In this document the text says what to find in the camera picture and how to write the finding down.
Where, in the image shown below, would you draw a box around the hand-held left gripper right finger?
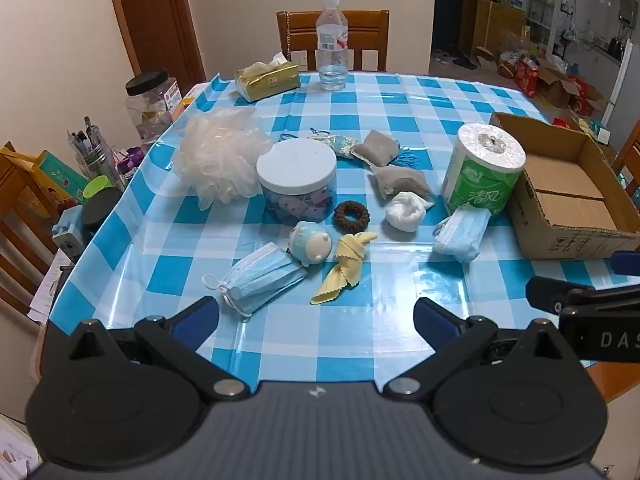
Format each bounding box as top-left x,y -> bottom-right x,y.
382,297 -> 581,403

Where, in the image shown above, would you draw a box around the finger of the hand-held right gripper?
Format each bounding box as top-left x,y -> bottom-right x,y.
607,251 -> 640,277
526,276 -> 640,313

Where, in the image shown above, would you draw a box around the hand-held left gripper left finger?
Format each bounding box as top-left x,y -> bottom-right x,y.
67,296 -> 251,403

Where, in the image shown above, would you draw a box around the cardboard box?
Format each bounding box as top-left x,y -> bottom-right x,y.
489,111 -> 640,260

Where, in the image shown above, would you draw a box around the blue face mask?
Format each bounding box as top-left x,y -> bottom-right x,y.
202,241 -> 308,319

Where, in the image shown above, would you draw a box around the stack of blue face masks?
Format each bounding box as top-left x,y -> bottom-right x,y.
432,206 -> 493,264

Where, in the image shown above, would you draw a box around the yellow cloth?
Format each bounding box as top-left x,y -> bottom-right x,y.
310,231 -> 379,306

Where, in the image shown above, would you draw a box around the white sock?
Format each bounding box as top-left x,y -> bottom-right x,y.
385,191 -> 435,233

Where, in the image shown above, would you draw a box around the blue and white toy figure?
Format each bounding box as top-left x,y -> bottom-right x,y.
289,220 -> 333,266

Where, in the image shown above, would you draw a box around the white mesh bath pouf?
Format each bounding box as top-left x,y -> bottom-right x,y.
171,107 -> 273,211

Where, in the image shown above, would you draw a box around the wooden chair with curved back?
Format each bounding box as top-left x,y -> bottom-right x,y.
612,120 -> 640,196

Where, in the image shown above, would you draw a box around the toilet paper roll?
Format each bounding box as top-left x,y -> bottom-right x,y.
441,122 -> 527,217

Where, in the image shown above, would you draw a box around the brown hair scrunchie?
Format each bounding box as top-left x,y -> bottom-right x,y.
333,201 -> 371,233

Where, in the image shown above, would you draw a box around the grey sachet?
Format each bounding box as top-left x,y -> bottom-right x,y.
350,130 -> 399,167
370,164 -> 433,200

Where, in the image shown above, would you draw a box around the black cylinder with green lid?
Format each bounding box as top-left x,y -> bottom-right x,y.
80,176 -> 123,233

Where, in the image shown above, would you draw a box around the loose papers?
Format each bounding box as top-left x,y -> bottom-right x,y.
27,250 -> 66,326

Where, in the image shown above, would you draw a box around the small light blue device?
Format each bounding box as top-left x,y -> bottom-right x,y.
51,205 -> 86,263

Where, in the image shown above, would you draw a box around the open cardboard boxes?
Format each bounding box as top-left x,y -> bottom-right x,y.
535,57 -> 608,111

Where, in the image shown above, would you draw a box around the round container with white lid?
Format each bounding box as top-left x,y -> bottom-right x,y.
256,140 -> 337,226

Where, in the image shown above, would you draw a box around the glass pen holder with pens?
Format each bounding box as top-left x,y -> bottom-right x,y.
67,116 -> 126,193

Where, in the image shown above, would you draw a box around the wooden side chair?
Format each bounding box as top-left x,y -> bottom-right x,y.
0,152 -> 61,311

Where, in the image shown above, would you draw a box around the patterned small pouch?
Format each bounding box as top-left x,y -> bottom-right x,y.
307,130 -> 358,158

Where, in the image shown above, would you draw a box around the teal carton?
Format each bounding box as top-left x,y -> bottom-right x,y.
37,150 -> 88,196

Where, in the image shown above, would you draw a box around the red gift box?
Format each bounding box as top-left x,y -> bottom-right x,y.
515,57 -> 541,98

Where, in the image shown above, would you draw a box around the plastic jar with black lid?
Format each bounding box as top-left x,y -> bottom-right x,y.
125,69 -> 183,143

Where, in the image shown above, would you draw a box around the gold tissue pack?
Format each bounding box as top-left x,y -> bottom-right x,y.
234,52 -> 301,103

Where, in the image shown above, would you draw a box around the dark slippers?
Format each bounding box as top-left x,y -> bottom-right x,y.
434,50 -> 481,68

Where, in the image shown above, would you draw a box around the wooden cabinet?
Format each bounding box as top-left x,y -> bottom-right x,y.
472,0 -> 528,58

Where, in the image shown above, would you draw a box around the clear water bottle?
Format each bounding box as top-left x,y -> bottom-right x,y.
315,0 -> 349,92

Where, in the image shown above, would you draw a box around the wooden door frame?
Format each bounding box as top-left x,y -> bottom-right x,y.
104,0 -> 206,81

